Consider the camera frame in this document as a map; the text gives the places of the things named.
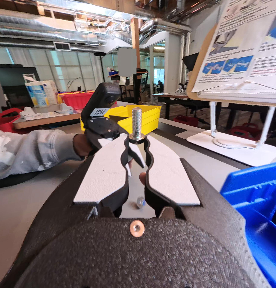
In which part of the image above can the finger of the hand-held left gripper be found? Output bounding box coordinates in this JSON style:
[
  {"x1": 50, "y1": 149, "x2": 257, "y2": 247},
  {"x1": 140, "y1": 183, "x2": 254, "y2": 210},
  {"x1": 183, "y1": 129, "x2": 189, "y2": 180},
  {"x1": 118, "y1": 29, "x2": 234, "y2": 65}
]
[
  {"x1": 97, "y1": 138, "x2": 132, "y2": 178},
  {"x1": 128, "y1": 143, "x2": 146, "y2": 169}
]

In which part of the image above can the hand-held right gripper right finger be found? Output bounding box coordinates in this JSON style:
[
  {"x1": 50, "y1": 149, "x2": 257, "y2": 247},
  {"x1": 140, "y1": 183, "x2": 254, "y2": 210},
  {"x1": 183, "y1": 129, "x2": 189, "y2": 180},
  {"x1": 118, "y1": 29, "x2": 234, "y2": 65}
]
[{"x1": 144, "y1": 135, "x2": 201, "y2": 217}]

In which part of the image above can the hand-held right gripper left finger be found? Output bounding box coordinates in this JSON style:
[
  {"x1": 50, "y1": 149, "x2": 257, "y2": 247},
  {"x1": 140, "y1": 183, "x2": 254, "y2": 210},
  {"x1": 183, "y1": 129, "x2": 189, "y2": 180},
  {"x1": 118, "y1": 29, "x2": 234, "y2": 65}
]
[{"x1": 73, "y1": 134, "x2": 130, "y2": 217}]

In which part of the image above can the silver flange bolt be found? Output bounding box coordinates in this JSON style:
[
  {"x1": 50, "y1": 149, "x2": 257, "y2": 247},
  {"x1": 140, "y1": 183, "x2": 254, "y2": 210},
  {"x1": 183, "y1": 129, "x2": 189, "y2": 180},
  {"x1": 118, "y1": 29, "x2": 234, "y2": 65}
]
[{"x1": 128, "y1": 108, "x2": 145, "y2": 144}]

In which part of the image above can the yellow plastic bin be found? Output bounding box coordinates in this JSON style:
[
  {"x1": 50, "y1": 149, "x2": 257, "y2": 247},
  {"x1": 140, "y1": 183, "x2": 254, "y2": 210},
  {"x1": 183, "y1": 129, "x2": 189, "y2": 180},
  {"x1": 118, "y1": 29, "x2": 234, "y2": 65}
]
[{"x1": 80, "y1": 105, "x2": 162, "y2": 135}]

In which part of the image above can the blue plastic bin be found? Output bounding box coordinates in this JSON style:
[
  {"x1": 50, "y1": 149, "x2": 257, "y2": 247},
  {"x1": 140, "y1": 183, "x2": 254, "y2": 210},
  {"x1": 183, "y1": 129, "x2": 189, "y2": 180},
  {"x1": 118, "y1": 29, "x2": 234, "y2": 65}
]
[{"x1": 220, "y1": 162, "x2": 276, "y2": 288}]

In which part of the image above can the person's left forearm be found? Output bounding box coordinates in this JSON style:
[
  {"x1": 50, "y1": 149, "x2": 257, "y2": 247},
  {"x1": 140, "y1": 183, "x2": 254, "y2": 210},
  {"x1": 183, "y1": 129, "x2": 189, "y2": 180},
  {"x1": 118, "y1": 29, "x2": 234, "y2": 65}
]
[{"x1": 0, "y1": 129, "x2": 84, "y2": 180}]

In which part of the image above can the person's left hand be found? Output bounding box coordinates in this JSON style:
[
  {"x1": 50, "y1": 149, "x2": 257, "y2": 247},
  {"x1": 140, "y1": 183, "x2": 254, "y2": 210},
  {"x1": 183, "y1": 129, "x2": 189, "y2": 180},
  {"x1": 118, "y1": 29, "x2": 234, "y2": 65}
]
[{"x1": 73, "y1": 133, "x2": 93, "y2": 157}]

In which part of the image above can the red plastic tote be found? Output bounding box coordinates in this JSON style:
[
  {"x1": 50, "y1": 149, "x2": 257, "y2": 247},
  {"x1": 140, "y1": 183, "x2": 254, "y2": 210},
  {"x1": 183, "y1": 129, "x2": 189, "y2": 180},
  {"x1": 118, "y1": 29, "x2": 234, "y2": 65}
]
[{"x1": 61, "y1": 91, "x2": 117, "y2": 111}]

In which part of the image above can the small white blue object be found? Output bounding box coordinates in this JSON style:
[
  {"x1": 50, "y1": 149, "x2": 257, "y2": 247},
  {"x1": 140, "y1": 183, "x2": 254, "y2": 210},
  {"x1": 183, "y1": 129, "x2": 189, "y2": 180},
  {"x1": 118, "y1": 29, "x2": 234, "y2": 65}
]
[{"x1": 56, "y1": 103, "x2": 73, "y2": 113}]

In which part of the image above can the black floor lamp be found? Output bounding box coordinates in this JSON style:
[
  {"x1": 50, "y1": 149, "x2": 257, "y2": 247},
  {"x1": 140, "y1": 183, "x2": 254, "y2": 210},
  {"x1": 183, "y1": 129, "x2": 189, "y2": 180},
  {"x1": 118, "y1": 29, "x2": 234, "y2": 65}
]
[{"x1": 94, "y1": 52, "x2": 107, "y2": 82}]

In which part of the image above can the white box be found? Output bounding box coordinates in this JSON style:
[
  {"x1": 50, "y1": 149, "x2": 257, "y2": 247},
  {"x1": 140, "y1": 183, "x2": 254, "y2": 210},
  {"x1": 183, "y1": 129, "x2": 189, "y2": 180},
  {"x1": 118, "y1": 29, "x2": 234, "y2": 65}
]
[{"x1": 42, "y1": 80, "x2": 58, "y2": 105}]

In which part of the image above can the blue-white wipes tub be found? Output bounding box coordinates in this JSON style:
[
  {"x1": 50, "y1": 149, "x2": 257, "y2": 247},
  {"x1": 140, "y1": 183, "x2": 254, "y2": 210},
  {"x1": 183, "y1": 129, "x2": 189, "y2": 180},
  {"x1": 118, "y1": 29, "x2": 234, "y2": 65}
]
[{"x1": 25, "y1": 81, "x2": 49, "y2": 108}]

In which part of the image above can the small white plastic holder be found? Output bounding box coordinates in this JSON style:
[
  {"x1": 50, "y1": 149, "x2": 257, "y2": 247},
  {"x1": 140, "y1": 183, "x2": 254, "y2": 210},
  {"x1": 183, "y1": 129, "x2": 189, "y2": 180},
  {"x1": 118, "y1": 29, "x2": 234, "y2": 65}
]
[{"x1": 20, "y1": 106, "x2": 40, "y2": 120}]

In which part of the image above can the wooden stand black panel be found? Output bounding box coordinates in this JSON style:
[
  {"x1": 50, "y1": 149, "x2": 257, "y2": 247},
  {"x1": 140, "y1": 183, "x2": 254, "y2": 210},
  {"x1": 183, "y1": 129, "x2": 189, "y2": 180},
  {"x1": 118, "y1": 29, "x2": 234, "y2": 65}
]
[{"x1": 182, "y1": 52, "x2": 199, "y2": 72}]

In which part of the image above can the white instruction sheet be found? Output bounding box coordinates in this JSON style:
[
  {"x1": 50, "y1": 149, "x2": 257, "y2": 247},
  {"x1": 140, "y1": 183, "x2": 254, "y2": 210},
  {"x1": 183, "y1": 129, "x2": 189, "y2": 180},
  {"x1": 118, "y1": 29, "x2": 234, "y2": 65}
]
[{"x1": 192, "y1": 0, "x2": 276, "y2": 93}]

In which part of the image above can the red handled basket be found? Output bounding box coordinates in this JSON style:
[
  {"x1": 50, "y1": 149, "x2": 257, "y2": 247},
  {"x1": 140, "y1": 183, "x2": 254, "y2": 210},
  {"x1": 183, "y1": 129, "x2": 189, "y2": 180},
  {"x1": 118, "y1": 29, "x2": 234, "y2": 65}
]
[
  {"x1": 174, "y1": 115, "x2": 199, "y2": 127},
  {"x1": 228, "y1": 123, "x2": 262, "y2": 141},
  {"x1": 0, "y1": 108, "x2": 24, "y2": 134}
]

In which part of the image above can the silver air duct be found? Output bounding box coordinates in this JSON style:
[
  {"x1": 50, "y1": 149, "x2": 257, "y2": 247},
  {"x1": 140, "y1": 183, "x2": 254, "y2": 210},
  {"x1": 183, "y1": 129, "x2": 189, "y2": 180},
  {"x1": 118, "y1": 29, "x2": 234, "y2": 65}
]
[{"x1": 0, "y1": 9, "x2": 192, "y2": 49}]

